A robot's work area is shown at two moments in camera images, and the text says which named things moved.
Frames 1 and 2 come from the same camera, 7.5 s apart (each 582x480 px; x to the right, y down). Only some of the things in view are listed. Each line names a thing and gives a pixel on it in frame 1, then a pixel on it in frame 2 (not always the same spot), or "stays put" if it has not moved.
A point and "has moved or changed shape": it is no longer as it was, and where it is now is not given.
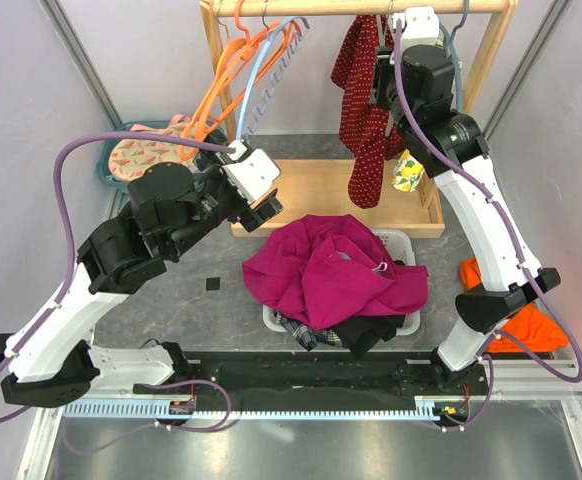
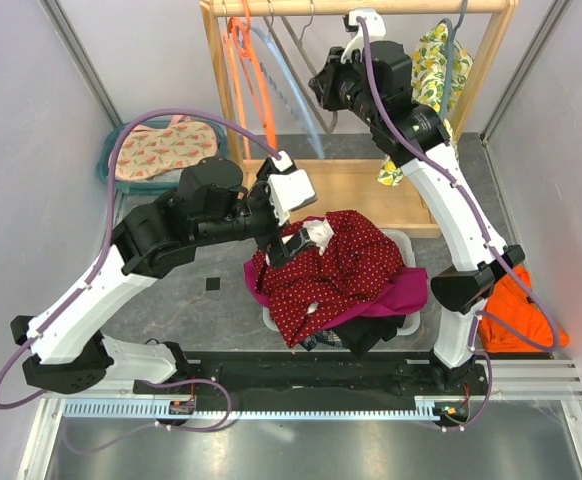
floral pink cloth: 128,159 stays put
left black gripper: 254,218 -> 283,251
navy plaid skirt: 308,337 stays put
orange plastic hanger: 228,63 -> 233,31
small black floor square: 212,283 stays put
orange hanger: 267,49 has moved or changed shape
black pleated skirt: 361,334 stays put
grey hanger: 383,52 has moved or changed shape
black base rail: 317,381 stays put
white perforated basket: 402,245 stays put
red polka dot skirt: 363,125 -> 304,293
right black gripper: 384,69 -> 323,84
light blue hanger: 253,65 -> 271,45
